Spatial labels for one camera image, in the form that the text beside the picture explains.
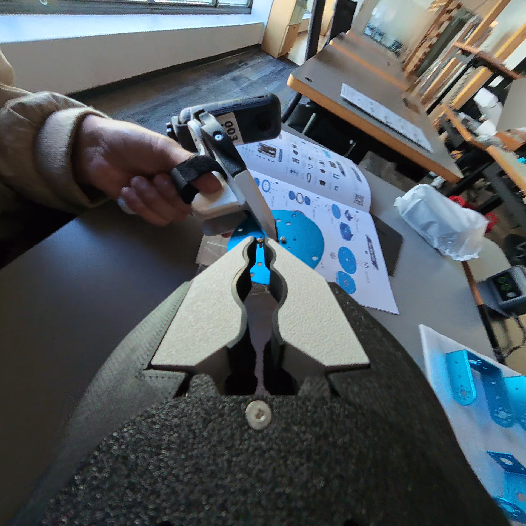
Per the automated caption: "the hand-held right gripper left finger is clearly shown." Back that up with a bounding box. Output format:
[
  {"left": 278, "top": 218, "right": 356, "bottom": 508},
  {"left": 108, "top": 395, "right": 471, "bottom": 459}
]
[{"left": 150, "top": 236, "right": 260, "bottom": 393}]

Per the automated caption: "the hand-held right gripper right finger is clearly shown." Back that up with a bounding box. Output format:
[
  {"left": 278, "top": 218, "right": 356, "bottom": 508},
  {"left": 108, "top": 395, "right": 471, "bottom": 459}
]
[{"left": 264, "top": 238, "right": 370, "bottom": 392}]

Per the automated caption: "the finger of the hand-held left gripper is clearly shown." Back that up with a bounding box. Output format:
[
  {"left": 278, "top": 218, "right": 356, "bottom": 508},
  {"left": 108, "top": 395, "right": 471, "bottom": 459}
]
[
  {"left": 202, "top": 211, "right": 247, "bottom": 238},
  {"left": 230, "top": 168, "right": 278, "bottom": 241}
]

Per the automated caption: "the blue round metal plate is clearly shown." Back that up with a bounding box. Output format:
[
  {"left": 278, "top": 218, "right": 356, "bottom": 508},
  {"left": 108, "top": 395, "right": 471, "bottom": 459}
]
[{"left": 227, "top": 209, "right": 325, "bottom": 285}]

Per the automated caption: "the person's left forearm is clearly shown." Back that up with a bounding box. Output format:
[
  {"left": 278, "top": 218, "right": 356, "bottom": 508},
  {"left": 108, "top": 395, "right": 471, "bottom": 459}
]
[{"left": 0, "top": 49, "right": 111, "bottom": 214}]

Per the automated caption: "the wood-edged grey desk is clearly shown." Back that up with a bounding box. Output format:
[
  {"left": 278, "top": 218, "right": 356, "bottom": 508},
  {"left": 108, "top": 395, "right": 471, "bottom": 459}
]
[{"left": 286, "top": 32, "right": 465, "bottom": 184}]

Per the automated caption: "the person's left hand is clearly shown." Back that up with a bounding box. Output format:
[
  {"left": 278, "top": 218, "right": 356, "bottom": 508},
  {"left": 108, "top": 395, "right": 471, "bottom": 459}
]
[{"left": 76, "top": 114, "right": 225, "bottom": 227}]

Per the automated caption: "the assembly guide paper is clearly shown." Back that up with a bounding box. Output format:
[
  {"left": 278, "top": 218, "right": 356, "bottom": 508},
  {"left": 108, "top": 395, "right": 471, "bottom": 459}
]
[{"left": 235, "top": 131, "right": 400, "bottom": 316}]

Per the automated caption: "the black metal plate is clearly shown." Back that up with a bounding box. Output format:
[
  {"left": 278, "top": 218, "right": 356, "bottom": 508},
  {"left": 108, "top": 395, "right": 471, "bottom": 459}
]
[{"left": 371, "top": 213, "right": 404, "bottom": 277}]

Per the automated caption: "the printed paper sheet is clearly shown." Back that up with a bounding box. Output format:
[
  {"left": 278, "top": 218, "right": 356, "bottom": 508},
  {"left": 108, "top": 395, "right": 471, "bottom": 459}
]
[{"left": 340, "top": 83, "right": 435, "bottom": 154}]

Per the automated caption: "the white plastic wrapped package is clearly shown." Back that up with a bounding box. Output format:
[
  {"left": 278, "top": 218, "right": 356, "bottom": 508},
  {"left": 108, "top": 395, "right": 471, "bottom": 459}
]
[{"left": 393, "top": 183, "right": 491, "bottom": 262}]

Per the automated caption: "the white foam sheet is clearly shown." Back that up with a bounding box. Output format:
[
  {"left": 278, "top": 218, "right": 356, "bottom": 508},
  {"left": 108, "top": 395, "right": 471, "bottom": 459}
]
[{"left": 418, "top": 323, "right": 526, "bottom": 526}]

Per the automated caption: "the grey portable power station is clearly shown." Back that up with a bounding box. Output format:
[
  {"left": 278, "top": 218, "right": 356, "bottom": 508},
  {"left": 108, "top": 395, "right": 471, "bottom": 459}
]
[{"left": 478, "top": 265, "right": 526, "bottom": 318}]

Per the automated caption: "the large blue U bracket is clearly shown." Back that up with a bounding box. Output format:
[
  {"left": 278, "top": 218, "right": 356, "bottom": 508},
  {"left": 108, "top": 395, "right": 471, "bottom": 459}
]
[
  {"left": 445, "top": 349, "right": 480, "bottom": 406},
  {"left": 464, "top": 350, "right": 519, "bottom": 429},
  {"left": 503, "top": 373, "right": 526, "bottom": 432}
]

